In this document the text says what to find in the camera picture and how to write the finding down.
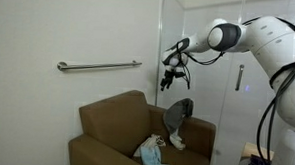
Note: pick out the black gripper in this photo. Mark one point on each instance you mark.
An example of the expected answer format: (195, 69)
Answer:
(169, 76)

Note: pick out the dark grey cloth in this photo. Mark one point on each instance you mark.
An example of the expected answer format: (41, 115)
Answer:
(176, 115)

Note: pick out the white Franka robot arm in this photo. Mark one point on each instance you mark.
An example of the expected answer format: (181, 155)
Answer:
(272, 41)

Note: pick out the brown armchair couch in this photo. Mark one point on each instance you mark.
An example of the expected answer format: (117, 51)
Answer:
(115, 124)

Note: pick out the light blue cloth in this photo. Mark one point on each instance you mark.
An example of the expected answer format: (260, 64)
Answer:
(152, 159)

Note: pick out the wooden stool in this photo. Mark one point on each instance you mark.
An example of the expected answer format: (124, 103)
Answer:
(251, 149)

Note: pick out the purple box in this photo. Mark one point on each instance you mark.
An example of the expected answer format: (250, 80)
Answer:
(257, 164)

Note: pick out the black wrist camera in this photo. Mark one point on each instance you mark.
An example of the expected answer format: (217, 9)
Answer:
(179, 73)

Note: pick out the glass shower enclosure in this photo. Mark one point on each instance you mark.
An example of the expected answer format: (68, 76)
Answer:
(219, 112)

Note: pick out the metal wall grab bar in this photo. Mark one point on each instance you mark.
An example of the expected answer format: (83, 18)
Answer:
(98, 66)

